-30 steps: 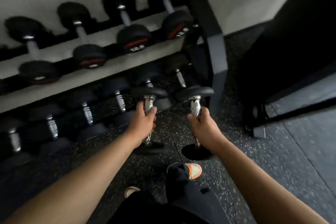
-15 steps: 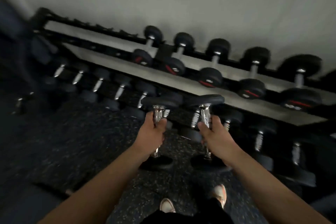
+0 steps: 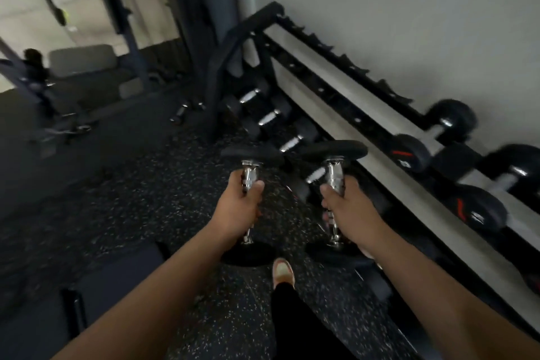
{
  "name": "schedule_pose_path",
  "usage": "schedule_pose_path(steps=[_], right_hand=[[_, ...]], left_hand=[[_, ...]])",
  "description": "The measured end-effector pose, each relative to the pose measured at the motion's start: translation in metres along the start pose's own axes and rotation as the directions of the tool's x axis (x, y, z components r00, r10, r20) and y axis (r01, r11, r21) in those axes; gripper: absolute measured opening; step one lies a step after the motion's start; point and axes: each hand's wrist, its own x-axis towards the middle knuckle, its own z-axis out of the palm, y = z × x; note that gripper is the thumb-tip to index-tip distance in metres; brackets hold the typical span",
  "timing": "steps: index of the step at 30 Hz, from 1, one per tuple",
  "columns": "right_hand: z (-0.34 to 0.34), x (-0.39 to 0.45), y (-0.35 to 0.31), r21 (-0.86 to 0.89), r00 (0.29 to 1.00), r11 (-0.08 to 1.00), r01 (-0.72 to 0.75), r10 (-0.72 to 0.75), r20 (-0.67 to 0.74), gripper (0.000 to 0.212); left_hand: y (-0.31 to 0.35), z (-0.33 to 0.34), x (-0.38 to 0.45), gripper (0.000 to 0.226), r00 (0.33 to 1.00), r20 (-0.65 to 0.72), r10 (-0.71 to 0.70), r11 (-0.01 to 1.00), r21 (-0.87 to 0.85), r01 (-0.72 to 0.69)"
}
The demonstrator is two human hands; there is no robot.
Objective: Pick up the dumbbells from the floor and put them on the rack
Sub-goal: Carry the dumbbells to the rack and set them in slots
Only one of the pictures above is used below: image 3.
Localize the small dumbbell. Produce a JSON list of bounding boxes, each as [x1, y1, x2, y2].
[[169, 100, 207, 127]]

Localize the round black red-marked dumbbell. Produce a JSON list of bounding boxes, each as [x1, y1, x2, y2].
[[388, 98, 478, 174], [447, 144, 540, 235]]

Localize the person's right hand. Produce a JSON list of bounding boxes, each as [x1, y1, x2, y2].
[[320, 175, 383, 249]]

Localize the person's black-trousered leg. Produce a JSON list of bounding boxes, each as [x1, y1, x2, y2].
[[270, 282, 357, 360]]

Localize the black dumbbell rack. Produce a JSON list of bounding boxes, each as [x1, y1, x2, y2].
[[204, 1, 540, 333]]

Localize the dark steel gym machine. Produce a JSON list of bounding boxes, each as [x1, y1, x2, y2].
[[0, 0, 152, 149]]

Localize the person's right forearm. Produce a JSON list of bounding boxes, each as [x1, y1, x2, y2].
[[358, 225, 540, 360]]

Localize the dark leaning gym mats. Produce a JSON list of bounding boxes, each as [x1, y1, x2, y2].
[[166, 0, 255, 80]]

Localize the person's left hand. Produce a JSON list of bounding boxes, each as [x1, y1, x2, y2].
[[210, 169, 266, 249]]

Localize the grey padded weight bench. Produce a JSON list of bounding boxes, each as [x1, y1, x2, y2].
[[47, 44, 146, 101]]

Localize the person's pink left shoe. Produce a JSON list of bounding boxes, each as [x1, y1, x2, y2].
[[272, 258, 296, 291]]

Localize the black chrome-handled dumbbell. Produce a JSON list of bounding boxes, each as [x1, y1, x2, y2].
[[219, 144, 286, 267], [295, 140, 376, 268]]

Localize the black hex dumbbell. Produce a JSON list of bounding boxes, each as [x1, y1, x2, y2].
[[267, 117, 320, 154], [289, 163, 326, 205], [221, 77, 273, 121], [240, 96, 296, 139]]

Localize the black flat bench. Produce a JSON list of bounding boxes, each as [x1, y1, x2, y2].
[[0, 241, 172, 360]]

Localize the person's left forearm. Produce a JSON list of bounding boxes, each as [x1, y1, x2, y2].
[[51, 224, 238, 360]]

